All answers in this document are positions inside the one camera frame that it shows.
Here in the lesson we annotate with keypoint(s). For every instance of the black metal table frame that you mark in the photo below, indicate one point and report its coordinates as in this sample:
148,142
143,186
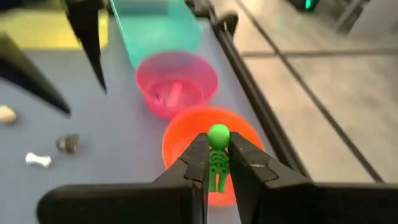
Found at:
248,85

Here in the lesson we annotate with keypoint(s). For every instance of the teal plastic basket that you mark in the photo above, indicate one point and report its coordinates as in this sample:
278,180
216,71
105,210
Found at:
155,31

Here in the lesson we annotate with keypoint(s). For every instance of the pink plastic bowl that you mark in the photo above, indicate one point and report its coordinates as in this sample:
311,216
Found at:
149,74

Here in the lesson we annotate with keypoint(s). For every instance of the blue-grey table mat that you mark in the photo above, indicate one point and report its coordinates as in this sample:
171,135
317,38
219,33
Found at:
109,124

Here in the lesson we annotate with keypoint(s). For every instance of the pink plastic stick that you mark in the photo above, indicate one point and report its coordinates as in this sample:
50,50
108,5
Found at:
174,95

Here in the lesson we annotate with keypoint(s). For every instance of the white plastic bone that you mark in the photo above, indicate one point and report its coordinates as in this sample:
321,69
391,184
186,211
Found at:
38,159

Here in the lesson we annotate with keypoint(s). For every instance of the yellow-green plastic basket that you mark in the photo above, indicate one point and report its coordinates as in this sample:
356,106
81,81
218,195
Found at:
37,34

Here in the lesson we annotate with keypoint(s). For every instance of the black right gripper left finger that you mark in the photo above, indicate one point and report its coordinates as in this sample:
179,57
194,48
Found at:
140,205

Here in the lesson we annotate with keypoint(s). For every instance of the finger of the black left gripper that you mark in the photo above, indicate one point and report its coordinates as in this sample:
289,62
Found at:
87,25
18,65

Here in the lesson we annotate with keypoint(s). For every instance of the orange plastic bowl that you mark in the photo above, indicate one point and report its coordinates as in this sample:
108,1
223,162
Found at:
186,124

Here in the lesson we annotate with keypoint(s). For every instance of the cream plastic skull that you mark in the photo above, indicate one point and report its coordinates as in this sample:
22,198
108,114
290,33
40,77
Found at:
6,115

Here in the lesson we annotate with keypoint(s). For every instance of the purple witch hat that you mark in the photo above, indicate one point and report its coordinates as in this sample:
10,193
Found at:
157,98

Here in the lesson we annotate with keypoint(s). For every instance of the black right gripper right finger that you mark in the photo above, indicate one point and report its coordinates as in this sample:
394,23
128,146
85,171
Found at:
295,205

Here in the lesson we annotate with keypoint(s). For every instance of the green plastic skeleton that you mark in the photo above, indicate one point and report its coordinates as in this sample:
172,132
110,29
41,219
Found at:
218,137

